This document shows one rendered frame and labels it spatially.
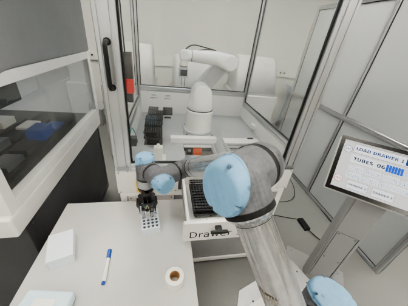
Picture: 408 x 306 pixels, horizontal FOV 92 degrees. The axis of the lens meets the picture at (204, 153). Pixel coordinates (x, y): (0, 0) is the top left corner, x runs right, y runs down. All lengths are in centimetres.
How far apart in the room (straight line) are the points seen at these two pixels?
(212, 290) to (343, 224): 101
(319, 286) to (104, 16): 105
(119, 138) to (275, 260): 80
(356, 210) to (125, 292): 125
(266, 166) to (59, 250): 85
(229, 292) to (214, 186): 142
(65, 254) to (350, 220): 146
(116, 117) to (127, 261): 61
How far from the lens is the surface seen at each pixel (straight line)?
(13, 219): 110
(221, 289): 177
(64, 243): 104
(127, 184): 115
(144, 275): 93
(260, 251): 46
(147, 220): 105
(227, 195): 38
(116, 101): 93
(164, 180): 70
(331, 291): 70
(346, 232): 158
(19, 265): 148
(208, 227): 89
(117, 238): 105
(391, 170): 137
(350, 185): 129
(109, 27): 89
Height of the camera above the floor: 158
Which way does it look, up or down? 30 degrees down
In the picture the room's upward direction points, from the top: 7 degrees clockwise
